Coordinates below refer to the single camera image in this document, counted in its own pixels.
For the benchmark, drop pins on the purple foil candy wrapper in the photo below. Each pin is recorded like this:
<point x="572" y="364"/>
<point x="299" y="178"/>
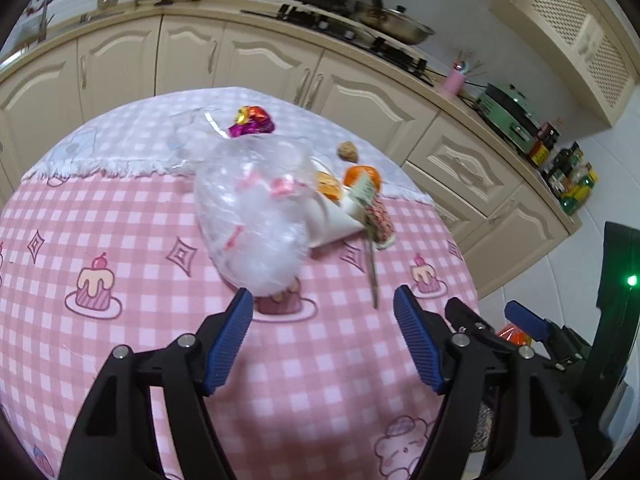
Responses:
<point x="252" y="121"/>

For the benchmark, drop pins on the thin wooden stick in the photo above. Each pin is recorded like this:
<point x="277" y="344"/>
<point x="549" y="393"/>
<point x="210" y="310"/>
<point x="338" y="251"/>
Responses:
<point x="372" y="275"/>

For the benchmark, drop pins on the beige kitchen countertop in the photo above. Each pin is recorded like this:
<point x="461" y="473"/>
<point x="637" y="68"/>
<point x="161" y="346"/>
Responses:
<point x="440" y="100"/>

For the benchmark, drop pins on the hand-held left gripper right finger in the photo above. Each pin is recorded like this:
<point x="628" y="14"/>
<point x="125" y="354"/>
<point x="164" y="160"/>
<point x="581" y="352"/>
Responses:
<point x="417" y="342"/>

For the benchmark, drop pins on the steel sink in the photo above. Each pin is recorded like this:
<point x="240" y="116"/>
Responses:
<point x="65" y="22"/>

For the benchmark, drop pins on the orange foil wrapper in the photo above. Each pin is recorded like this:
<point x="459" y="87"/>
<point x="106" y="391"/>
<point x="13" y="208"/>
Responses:
<point x="512" y="335"/>

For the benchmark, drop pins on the orange peel piece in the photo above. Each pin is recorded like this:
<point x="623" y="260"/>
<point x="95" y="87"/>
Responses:
<point x="328" y="185"/>

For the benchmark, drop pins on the soy sauce bottle red label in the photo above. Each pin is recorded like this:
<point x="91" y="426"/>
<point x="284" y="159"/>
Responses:
<point x="545" y="142"/>

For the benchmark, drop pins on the cream base cabinets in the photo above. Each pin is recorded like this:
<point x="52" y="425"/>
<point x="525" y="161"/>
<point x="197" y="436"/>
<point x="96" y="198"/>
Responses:
<point x="200" y="55"/>

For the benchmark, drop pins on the walnut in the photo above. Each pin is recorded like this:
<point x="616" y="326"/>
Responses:
<point x="347" y="152"/>

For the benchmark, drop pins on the black gas stove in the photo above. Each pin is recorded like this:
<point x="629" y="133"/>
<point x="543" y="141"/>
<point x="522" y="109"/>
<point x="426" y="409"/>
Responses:
<point x="350" y="35"/>

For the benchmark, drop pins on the dark glass bottle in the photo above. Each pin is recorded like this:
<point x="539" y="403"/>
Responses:
<point x="562" y="162"/>

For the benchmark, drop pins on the tangerine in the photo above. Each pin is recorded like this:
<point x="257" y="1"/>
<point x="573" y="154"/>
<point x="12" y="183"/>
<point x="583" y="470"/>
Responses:
<point x="357" y="175"/>

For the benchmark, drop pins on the green electric cooker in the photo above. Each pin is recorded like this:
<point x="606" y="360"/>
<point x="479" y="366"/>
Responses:
<point x="510" y="115"/>

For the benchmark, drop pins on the large cream drawer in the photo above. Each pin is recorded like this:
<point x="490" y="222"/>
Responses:
<point x="465" y="165"/>

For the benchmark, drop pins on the pink checked tablecloth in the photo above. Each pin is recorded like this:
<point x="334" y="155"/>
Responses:
<point x="125" y="240"/>

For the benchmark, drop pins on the cream lattice-door wall cabinet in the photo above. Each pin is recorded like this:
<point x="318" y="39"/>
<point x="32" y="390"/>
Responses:
<point x="575" y="35"/>

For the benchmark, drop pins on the medium cream drawer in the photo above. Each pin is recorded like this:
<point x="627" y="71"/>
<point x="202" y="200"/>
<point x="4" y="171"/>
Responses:
<point x="450" y="205"/>

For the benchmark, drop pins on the clear plastic bag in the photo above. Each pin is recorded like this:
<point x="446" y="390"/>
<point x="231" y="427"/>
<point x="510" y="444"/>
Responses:
<point x="250" y="220"/>

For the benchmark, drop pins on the steel frying pan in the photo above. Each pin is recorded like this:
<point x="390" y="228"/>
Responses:
<point x="400" y="27"/>

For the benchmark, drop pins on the pink utensil holder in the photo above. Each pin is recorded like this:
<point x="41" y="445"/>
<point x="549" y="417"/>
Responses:
<point x="456" y="80"/>

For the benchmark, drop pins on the group of condiment bottles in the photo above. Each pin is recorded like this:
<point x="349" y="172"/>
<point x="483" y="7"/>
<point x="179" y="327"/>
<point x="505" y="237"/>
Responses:
<point x="580" y="190"/>

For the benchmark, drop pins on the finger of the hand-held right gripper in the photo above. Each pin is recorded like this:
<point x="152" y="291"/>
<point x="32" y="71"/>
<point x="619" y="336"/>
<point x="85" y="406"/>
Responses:
<point x="525" y="320"/>
<point x="472" y="320"/>

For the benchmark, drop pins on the green paper label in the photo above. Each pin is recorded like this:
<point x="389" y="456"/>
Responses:
<point x="362" y="192"/>

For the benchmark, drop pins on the pink checked small packet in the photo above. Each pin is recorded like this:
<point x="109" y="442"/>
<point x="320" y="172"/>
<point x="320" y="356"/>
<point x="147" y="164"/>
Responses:
<point x="381" y="220"/>

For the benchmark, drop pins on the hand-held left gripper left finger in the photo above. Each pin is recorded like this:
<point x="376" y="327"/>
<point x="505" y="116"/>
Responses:
<point x="230" y="340"/>

